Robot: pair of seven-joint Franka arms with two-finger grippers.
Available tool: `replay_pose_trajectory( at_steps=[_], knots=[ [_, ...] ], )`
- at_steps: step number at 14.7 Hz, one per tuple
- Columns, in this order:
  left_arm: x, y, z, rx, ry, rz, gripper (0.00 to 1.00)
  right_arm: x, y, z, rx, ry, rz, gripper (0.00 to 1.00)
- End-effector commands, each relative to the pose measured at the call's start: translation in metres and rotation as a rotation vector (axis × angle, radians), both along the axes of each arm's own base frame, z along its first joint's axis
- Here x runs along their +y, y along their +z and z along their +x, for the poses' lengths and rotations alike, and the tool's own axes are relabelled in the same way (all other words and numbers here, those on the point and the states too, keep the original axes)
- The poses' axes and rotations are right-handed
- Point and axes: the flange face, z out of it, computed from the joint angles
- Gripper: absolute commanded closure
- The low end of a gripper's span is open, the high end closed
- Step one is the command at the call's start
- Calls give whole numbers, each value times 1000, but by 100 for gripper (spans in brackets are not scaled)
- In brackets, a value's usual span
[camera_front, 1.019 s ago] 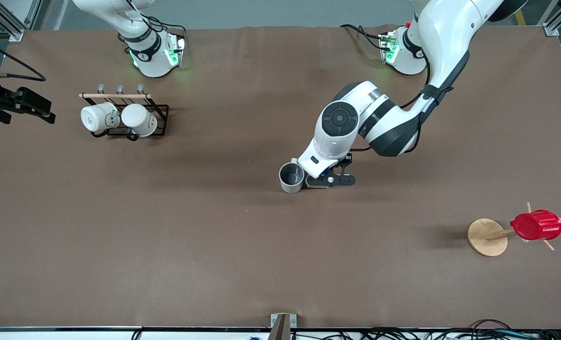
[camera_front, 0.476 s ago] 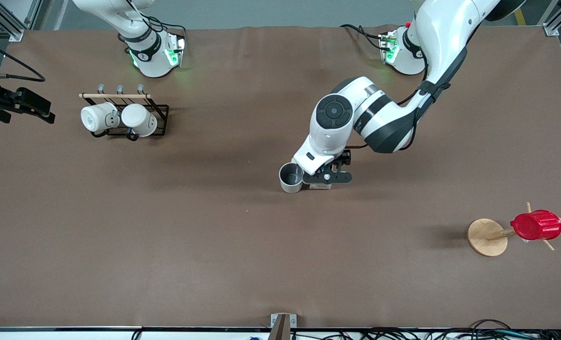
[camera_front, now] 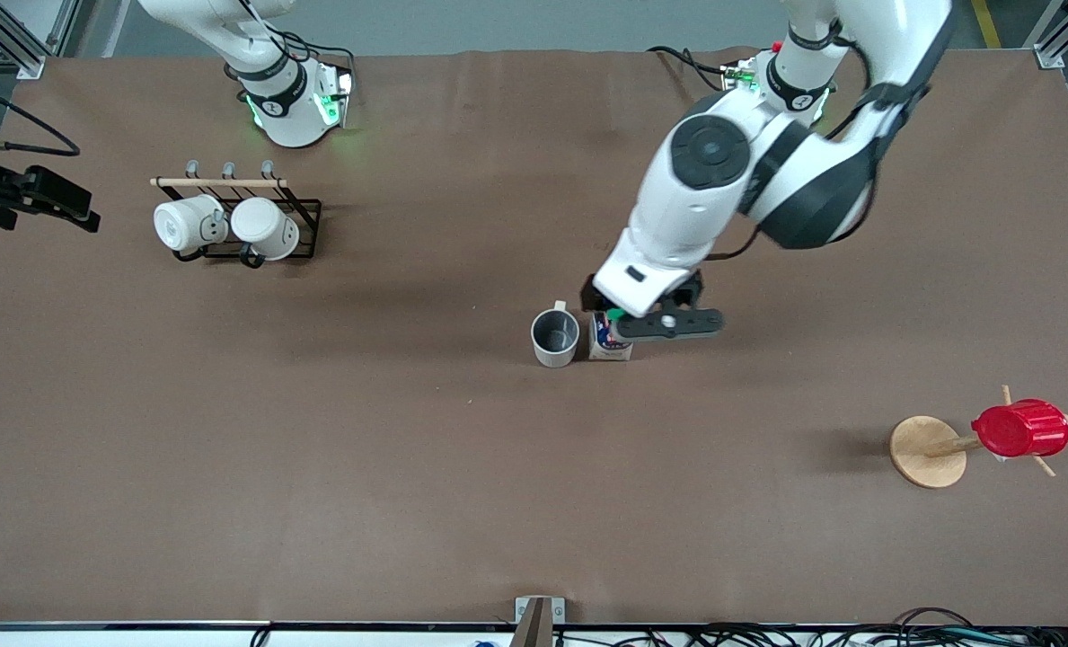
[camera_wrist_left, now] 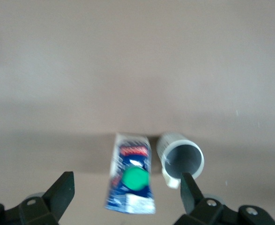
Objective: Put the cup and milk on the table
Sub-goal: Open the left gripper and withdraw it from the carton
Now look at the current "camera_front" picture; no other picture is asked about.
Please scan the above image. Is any blue white milk carton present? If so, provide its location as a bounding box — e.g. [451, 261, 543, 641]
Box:
[587, 308, 634, 362]

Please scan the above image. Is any grey ceramic mug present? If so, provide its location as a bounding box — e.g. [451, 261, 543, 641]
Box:
[531, 300, 581, 368]

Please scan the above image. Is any red plastic cup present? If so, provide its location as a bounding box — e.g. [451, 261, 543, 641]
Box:
[971, 399, 1068, 458]

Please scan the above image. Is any white mug with face print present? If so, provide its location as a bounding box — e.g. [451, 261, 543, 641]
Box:
[154, 194, 229, 254]

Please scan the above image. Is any plain white mug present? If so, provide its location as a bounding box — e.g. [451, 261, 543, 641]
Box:
[230, 197, 301, 262]

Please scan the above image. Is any brown table cover sheet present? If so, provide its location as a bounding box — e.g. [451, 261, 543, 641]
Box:
[0, 47, 1068, 627]

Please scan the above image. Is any wooden mug tree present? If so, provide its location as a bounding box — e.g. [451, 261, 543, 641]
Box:
[889, 385, 1068, 490]

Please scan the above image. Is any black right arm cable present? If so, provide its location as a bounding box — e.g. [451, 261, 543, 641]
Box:
[0, 72, 82, 158]

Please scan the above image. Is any black wire mug rack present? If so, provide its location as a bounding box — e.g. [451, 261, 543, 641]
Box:
[150, 160, 323, 269]

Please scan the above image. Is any black left base cable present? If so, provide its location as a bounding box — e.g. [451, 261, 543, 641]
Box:
[648, 45, 743, 96]

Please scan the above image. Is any black base cable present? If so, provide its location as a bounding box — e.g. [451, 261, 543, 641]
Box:
[648, 45, 743, 96]
[228, 0, 356, 75]

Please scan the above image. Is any black right base cable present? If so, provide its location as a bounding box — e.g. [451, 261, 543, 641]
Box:
[228, 0, 356, 75]

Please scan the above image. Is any metal table edge bracket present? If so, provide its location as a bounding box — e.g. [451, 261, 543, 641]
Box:
[514, 596, 566, 647]

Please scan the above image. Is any black cable bundle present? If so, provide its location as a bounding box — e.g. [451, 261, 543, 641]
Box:
[682, 607, 1068, 647]

